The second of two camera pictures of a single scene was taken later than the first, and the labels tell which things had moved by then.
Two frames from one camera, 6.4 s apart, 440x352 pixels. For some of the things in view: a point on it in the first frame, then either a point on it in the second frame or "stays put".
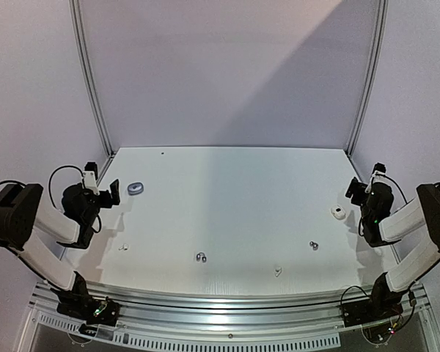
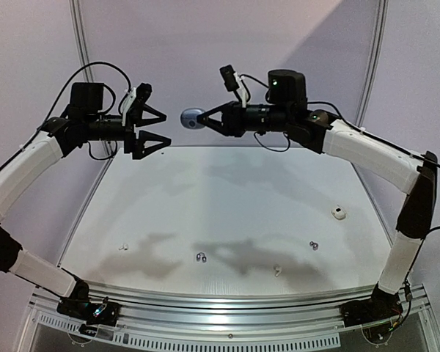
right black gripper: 358,188 → 233,119
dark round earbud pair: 314,245 stays put
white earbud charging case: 338,212 stays put
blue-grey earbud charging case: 135,188 → 188,118
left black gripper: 107,202 → 134,144
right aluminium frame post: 376,55 stays put
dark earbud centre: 199,257 stays put
